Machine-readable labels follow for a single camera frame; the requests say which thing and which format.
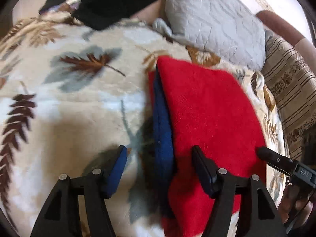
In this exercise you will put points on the person's right hand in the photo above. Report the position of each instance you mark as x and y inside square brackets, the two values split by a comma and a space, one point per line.
[296, 207]

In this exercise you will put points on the black garment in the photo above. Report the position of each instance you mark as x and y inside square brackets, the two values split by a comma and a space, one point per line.
[111, 2]

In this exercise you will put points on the grey quilted pillow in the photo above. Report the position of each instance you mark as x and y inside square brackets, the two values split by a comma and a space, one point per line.
[217, 22]

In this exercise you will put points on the beige striped sofa cover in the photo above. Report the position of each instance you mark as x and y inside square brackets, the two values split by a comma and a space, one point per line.
[293, 84]

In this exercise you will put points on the purple patterned cloth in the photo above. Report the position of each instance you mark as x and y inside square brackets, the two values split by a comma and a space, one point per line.
[66, 3]

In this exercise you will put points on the red and blue knit sweater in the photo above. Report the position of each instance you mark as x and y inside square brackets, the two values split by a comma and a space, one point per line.
[209, 111]

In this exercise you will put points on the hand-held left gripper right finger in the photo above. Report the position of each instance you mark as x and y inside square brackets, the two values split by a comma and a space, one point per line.
[204, 172]

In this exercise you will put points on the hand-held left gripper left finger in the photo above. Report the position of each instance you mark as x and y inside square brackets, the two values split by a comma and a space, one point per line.
[116, 170]

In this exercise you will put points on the leaf print blanket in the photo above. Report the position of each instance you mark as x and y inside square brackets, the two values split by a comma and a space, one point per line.
[74, 108]

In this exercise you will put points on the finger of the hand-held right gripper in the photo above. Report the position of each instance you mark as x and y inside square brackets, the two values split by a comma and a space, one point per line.
[274, 157]

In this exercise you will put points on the grey crumpled cloth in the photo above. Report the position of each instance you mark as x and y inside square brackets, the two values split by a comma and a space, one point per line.
[161, 26]

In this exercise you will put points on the peach pillow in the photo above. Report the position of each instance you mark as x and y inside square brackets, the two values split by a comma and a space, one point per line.
[150, 11]

